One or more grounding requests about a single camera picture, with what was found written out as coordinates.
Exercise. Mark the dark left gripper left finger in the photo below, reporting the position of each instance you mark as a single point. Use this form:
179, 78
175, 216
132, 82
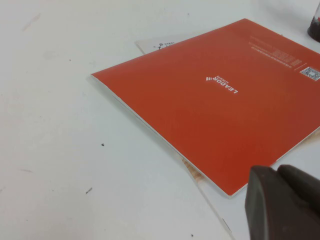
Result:
270, 207

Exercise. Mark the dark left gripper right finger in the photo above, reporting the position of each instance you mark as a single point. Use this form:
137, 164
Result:
302, 182

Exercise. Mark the black mesh pen holder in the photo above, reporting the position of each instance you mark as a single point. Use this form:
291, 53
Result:
315, 25

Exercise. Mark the orange LEADOR booklet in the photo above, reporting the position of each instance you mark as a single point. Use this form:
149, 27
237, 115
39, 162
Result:
200, 120

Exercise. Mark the white printed paper sheet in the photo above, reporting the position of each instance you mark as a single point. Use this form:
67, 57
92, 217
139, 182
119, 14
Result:
152, 46

